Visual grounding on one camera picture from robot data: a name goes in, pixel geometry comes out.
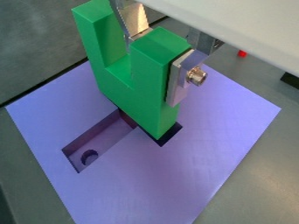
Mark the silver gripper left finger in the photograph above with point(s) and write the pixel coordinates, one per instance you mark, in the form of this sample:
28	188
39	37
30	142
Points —
133	19

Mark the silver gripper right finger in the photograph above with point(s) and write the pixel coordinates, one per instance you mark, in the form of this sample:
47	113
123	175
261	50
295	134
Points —
186	69

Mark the green U-shaped block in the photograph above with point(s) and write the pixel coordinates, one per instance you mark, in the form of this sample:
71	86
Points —
131	71

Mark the purple board with cross slot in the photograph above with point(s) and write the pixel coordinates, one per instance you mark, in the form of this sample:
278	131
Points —
121	178

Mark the red hexagonal peg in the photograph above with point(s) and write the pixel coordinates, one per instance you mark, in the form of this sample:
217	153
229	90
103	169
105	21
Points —
242	54

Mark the dark olive U-shaped block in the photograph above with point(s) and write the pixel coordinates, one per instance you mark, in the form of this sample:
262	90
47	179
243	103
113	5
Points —
291	80

